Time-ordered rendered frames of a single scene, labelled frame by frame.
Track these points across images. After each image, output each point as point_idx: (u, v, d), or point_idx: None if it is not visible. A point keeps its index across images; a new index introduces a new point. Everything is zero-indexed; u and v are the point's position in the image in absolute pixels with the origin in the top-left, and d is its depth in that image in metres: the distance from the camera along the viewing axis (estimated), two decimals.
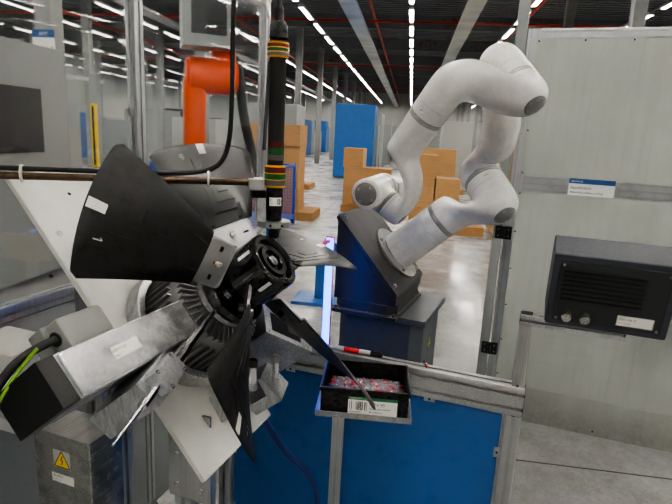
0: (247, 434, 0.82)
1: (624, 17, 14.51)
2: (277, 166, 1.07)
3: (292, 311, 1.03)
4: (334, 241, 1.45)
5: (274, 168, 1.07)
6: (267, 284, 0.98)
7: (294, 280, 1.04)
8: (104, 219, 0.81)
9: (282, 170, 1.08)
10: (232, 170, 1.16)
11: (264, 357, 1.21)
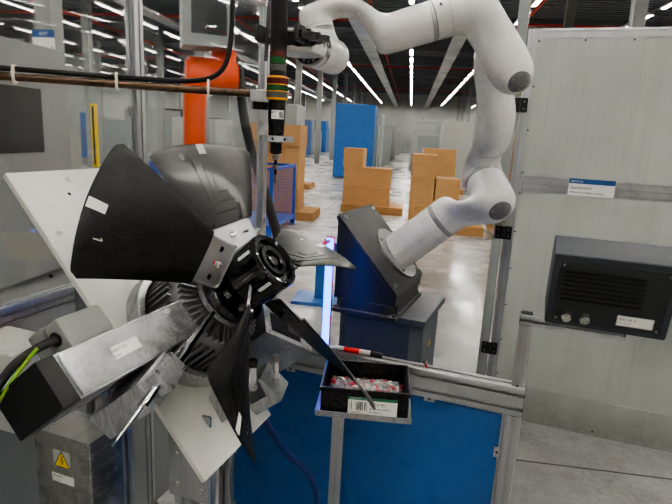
0: (247, 434, 0.82)
1: (624, 17, 14.51)
2: (279, 76, 1.03)
3: (292, 311, 1.03)
4: (334, 241, 1.45)
5: (276, 78, 1.03)
6: (267, 284, 0.98)
7: (294, 280, 1.04)
8: (104, 219, 0.81)
9: (285, 81, 1.04)
10: (232, 170, 1.16)
11: (264, 357, 1.21)
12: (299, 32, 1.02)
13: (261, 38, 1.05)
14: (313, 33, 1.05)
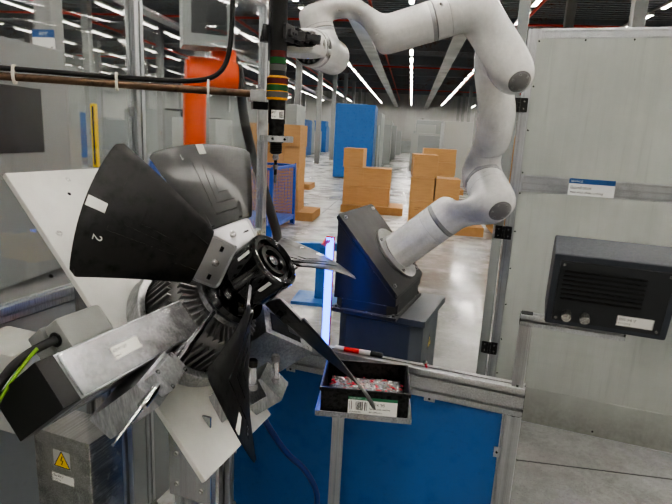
0: (92, 233, 0.80)
1: (624, 17, 14.51)
2: (279, 76, 1.03)
3: (247, 296, 0.95)
4: (334, 241, 1.45)
5: (276, 78, 1.03)
6: (246, 252, 0.99)
7: (273, 279, 0.98)
8: (196, 155, 1.16)
9: (285, 81, 1.04)
10: (325, 263, 1.27)
11: (264, 357, 1.21)
12: (288, 32, 1.02)
13: None
14: (302, 33, 1.05)
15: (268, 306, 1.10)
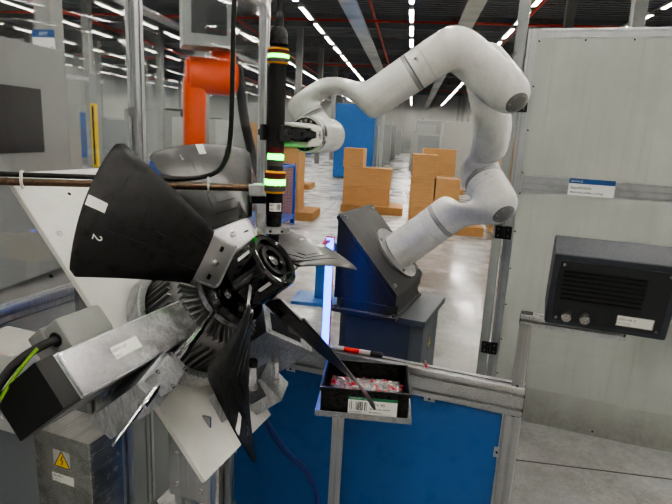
0: (92, 233, 0.80)
1: (624, 17, 14.51)
2: (276, 172, 1.07)
3: (247, 296, 0.95)
4: (334, 241, 1.45)
5: (274, 174, 1.07)
6: (246, 252, 0.99)
7: (273, 279, 0.98)
8: (196, 155, 1.16)
9: (282, 176, 1.08)
10: (325, 257, 1.27)
11: (264, 357, 1.21)
12: (284, 133, 1.06)
13: (266, 136, 1.08)
14: (298, 131, 1.09)
15: (268, 306, 1.10)
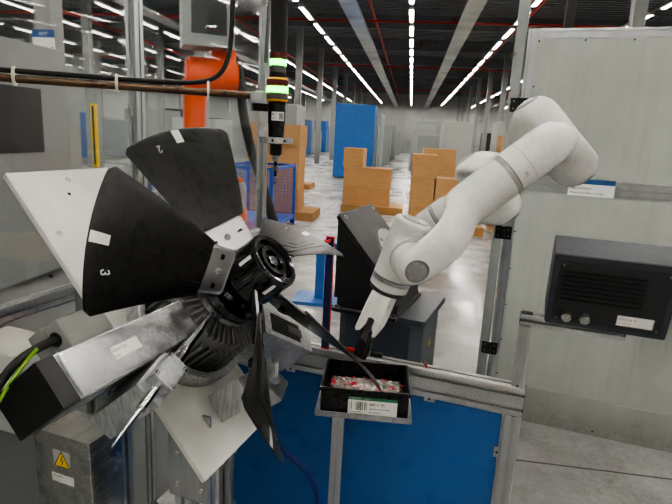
0: (159, 144, 1.07)
1: (624, 17, 14.51)
2: (279, 78, 1.03)
3: None
4: (334, 241, 1.45)
5: (276, 80, 1.03)
6: None
7: (254, 254, 0.98)
8: (297, 232, 1.34)
9: (285, 83, 1.04)
10: (351, 353, 1.11)
11: (264, 357, 1.21)
12: None
13: (358, 349, 1.18)
14: (371, 336, 1.19)
15: None
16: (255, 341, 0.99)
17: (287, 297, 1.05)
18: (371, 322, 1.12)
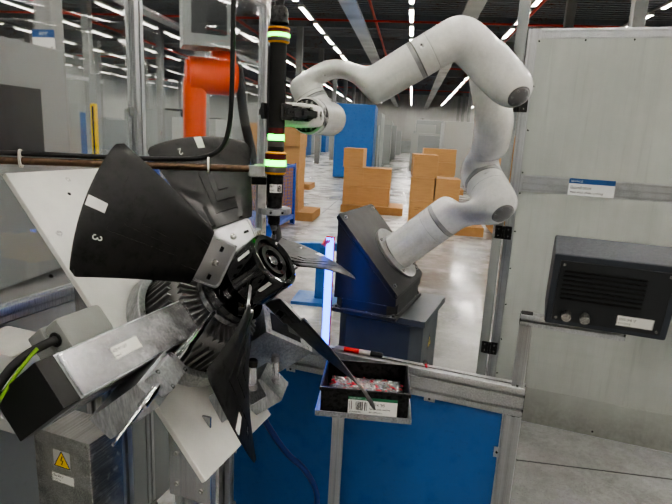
0: (180, 147, 1.13)
1: (624, 17, 14.51)
2: (277, 153, 1.06)
3: None
4: (334, 241, 1.45)
5: (275, 155, 1.06)
6: None
7: (253, 249, 0.98)
8: (312, 252, 1.34)
9: (283, 157, 1.07)
10: (347, 367, 1.06)
11: (264, 357, 1.21)
12: (286, 111, 1.05)
13: (267, 115, 1.07)
14: (300, 110, 1.08)
15: None
16: None
17: (284, 300, 1.03)
18: None
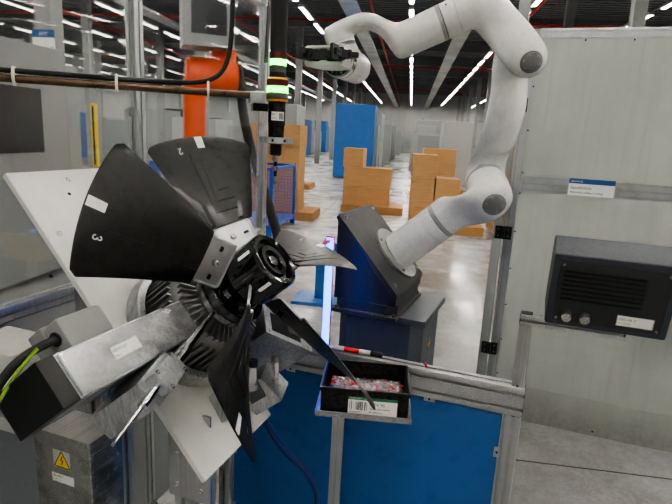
0: (180, 147, 1.13)
1: (624, 17, 14.51)
2: (279, 78, 1.03)
3: None
4: (334, 241, 1.45)
5: (276, 80, 1.03)
6: None
7: (253, 249, 0.98)
8: (312, 244, 1.34)
9: (285, 83, 1.04)
10: (347, 367, 1.06)
11: (264, 357, 1.21)
12: (334, 50, 1.19)
13: (298, 55, 1.23)
14: (345, 50, 1.22)
15: None
16: None
17: (284, 300, 1.03)
18: (310, 55, 1.31)
